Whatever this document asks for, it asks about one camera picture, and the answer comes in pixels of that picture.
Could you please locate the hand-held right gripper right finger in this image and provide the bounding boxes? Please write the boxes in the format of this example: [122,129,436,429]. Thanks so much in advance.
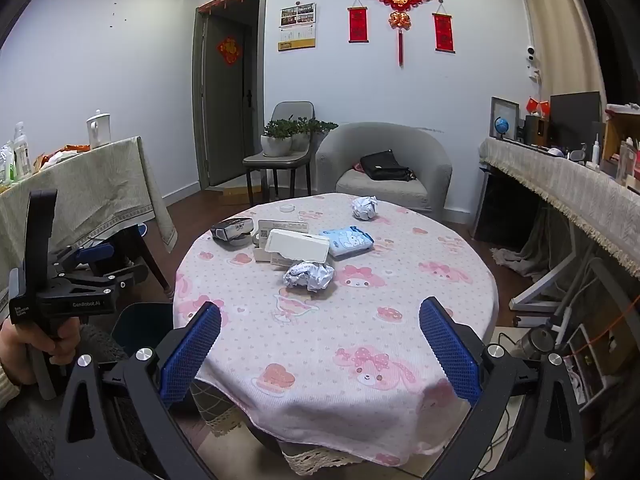
[419,296,586,480]

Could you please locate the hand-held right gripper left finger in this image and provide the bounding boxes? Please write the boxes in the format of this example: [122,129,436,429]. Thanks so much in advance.
[52,301,223,480]

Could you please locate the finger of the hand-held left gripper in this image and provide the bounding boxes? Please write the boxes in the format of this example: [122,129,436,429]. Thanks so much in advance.
[60,264,151,298]
[50,241,117,276]

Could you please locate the dark teal trash bin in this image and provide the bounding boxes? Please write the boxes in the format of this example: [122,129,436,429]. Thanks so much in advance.
[112,302,177,361]

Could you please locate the large paper ball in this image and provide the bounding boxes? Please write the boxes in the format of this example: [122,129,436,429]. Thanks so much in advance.
[283,260,335,292]

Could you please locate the plain white box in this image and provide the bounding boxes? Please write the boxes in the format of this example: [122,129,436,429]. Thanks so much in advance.
[265,229,331,263]

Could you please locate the blue tissue packet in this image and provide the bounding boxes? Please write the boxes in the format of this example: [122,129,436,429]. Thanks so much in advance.
[320,226,375,259]

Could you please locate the labelled white box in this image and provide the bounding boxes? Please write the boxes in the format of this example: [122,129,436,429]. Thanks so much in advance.
[252,219,309,264]

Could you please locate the small paper ball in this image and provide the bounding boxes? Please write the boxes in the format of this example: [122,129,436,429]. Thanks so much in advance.
[351,196,378,221]

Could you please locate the person's left hand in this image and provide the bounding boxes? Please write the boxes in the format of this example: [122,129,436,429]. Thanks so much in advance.
[0,316,81,386]

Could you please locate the dark wooden table leg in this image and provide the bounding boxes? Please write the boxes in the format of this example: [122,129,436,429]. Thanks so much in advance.
[135,230,171,302]

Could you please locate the steel kettle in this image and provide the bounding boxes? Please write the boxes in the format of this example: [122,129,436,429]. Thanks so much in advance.
[515,327,556,361]

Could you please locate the orange snack packets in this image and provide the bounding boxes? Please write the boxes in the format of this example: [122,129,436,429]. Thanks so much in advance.
[39,144,92,167]

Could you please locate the pink printed tablecloth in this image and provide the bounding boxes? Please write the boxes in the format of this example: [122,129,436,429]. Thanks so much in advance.
[172,192,499,467]

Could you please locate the white power strip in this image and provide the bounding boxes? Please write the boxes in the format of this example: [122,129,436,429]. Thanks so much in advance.
[550,305,573,351]

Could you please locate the white desk leg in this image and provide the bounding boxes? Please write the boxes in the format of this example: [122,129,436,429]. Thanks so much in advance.
[510,247,591,311]

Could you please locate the white electric kettle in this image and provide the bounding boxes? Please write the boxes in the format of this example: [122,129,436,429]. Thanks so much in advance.
[86,110,112,149]

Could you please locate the clear plastic bottle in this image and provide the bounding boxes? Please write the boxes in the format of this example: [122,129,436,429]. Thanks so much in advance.
[12,121,32,177]

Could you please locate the grey cloth heap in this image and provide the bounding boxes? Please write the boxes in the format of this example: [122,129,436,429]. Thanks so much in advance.
[492,205,576,281]

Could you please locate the flat cardboard piece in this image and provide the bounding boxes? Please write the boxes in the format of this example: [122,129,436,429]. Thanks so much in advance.
[222,185,263,206]

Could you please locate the black cabinet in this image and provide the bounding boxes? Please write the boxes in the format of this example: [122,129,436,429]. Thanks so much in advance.
[472,165,543,246]

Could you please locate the grey door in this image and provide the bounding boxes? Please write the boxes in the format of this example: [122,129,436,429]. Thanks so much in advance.
[194,0,268,192]

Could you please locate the black bag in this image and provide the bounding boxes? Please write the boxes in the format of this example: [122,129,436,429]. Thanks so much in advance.
[360,150,417,182]

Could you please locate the large white potted plant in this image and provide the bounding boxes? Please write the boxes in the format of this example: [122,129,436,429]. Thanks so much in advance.
[261,119,297,157]

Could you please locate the sideboard with lace cloth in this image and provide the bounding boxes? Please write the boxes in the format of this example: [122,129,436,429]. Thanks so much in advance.
[480,137,640,278]

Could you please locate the grey armchair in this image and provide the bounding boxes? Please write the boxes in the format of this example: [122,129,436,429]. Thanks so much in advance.
[316,121,453,218]

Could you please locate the small white potted plant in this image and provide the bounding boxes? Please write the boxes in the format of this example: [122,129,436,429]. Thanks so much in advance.
[292,117,339,152]

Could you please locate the grey dining chair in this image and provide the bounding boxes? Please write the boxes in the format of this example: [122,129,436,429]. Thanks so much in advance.
[243,101,317,206]

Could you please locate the red door decoration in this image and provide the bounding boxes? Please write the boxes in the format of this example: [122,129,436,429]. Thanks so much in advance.
[216,36,243,67]

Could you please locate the wooden speaker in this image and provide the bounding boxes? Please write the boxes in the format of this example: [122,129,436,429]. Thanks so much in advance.
[524,114,550,145]

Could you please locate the black monitor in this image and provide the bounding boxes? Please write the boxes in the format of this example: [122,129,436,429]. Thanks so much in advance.
[550,91,602,153]

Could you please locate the cardboard box with items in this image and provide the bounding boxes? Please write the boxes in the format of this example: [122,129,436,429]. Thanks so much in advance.
[602,104,640,176]

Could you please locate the beige curtain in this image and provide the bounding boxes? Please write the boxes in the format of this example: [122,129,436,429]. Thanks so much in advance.
[517,0,608,106]

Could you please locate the open box with cables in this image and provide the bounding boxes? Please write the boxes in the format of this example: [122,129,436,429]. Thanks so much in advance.
[567,322,610,406]

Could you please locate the grey picture frame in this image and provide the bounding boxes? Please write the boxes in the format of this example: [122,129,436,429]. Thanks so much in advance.
[489,96,521,141]

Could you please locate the wall calendar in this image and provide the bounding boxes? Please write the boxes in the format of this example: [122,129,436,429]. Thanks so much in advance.
[278,3,317,52]

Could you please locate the red wall scroll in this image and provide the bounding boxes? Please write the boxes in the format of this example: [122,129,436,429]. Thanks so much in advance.
[432,0,456,54]
[347,0,370,44]

